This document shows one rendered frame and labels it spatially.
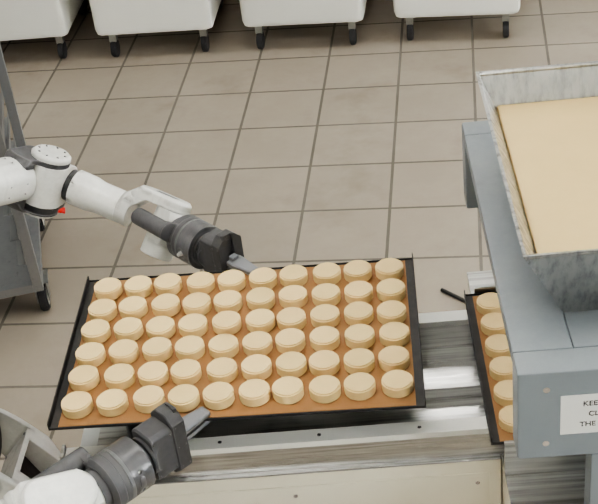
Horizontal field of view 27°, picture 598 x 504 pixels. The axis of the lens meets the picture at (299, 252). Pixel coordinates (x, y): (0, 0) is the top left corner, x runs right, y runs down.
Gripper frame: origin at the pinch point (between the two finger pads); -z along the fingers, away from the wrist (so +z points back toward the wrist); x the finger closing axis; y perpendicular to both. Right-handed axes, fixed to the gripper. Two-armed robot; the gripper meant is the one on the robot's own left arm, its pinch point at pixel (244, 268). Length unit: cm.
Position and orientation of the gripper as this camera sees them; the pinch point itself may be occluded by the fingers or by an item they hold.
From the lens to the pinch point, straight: 230.8
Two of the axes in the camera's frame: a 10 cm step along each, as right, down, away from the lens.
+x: -1.1, -8.2, -5.6
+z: -6.8, -3.5, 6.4
